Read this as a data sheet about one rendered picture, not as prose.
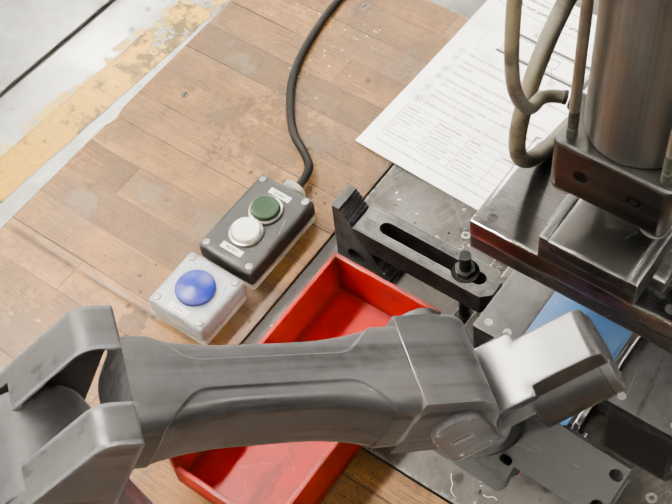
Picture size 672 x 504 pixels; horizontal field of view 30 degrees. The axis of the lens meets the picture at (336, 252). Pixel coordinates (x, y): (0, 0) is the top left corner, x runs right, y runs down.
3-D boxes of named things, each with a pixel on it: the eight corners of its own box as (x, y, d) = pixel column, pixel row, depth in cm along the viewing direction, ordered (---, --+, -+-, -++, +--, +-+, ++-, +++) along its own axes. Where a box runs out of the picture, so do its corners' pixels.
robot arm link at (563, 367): (589, 310, 89) (539, 240, 79) (640, 414, 84) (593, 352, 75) (447, 383, 92) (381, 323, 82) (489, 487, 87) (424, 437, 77)
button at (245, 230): (227, 243, 125) (224, 232, 124) (245, 223, 126) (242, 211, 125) (250, 256, 124) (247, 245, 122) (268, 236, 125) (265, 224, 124)
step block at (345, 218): (338, 257, 125) (331, 204, 118) (355, 236, 127) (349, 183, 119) (391, 287, 123) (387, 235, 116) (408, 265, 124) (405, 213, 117)
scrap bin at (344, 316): (177, 480, 113) (165, 452, 108) (339, 284, 124) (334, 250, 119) (282, 552, 109) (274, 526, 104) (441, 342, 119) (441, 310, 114)
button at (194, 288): (169, 301, 122) (165, 290, 120) (195, 272, 124) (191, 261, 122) (200, 320, 120) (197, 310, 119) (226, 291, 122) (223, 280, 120)
